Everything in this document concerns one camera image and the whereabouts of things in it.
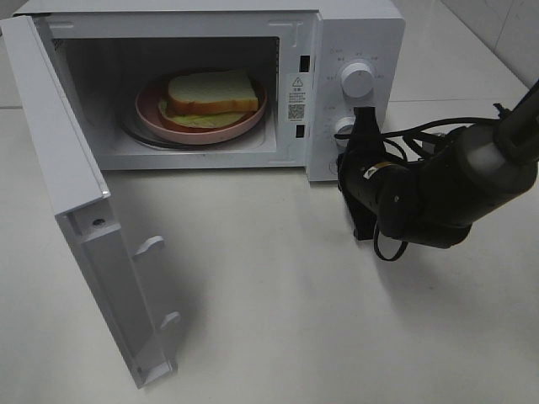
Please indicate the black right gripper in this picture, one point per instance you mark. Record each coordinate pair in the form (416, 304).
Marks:
(358, 165)

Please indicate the white microwave knob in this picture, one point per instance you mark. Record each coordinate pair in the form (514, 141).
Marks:
(342, 131)
(357, 79)

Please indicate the round white door button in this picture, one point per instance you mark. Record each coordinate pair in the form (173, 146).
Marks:
(333, 167)

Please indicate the sandwich with white bread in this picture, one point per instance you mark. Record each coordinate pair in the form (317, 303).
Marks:
(205, 101)

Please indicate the pink round plate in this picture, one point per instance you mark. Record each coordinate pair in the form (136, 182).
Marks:
(146, 108)

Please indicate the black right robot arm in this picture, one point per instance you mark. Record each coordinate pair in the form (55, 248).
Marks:
(428, 184)

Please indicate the white microwave oven body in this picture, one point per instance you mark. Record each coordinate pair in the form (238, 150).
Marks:
(297, 49)

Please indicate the glass microwave turntable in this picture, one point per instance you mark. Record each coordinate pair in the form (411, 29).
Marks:
(136, 130)

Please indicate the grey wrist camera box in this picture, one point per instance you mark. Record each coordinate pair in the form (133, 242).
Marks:
(432, 144)

